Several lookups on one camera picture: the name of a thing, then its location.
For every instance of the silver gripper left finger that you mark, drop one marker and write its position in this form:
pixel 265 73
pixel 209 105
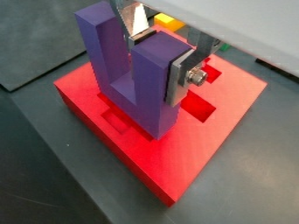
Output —
pixel 131 15

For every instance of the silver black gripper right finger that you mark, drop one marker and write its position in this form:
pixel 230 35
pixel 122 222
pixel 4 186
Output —
pixel 186 68

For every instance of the purple U-shaped block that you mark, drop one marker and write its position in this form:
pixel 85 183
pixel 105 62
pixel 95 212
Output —
pixel 131 74

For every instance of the red puzzle board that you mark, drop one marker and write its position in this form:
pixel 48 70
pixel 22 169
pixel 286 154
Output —
pixel 167 163

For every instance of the yellow long block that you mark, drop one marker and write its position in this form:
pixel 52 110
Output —
pixel 169 22

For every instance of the green zigzag block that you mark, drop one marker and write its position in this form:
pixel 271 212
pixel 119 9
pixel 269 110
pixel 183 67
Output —
pixel 225 47

